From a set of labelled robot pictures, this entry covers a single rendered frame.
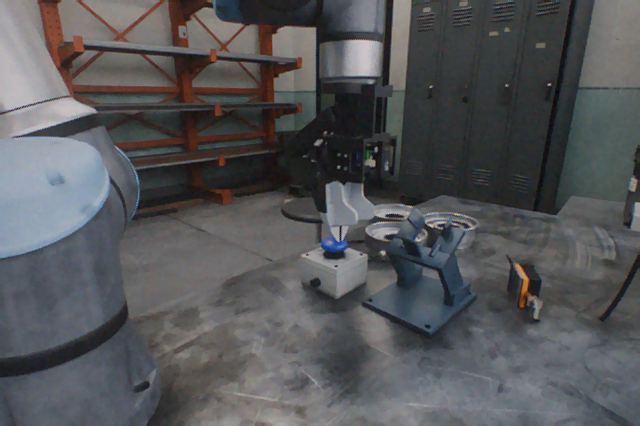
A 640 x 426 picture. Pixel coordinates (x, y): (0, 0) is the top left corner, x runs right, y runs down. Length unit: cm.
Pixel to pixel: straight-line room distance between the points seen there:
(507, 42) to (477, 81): 33
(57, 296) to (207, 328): 22
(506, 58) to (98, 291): 335
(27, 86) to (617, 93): 370
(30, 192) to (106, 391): 16
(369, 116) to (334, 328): 25
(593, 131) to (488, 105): 85
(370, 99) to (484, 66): 310
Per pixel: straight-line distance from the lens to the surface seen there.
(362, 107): 46
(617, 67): 383
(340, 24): 47
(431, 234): 73
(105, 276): 34
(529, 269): 60
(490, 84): 351
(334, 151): 49
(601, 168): 385
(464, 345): 48
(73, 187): 31
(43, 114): 44
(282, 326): 48
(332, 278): 53
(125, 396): 37
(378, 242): 64
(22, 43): 46
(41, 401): 35
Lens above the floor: 107
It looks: 17 degrees down
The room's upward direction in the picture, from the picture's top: straight up
